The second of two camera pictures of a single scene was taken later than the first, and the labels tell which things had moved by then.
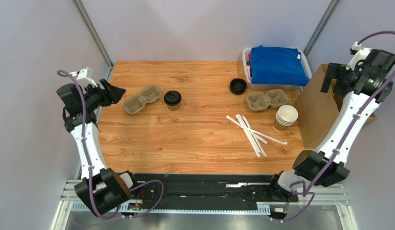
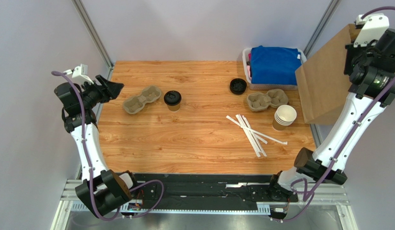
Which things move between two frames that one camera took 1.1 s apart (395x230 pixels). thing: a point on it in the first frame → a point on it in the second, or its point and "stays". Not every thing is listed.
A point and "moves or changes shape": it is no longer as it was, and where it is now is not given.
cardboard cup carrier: x=134 y=104 stays
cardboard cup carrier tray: x=275 y=97 stays
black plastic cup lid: x=172 y=97 stays
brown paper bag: x=318 y=112 moves or changes shape
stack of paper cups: x=286 y=116 stays
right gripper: x=336 y=74 → x=355 y=63
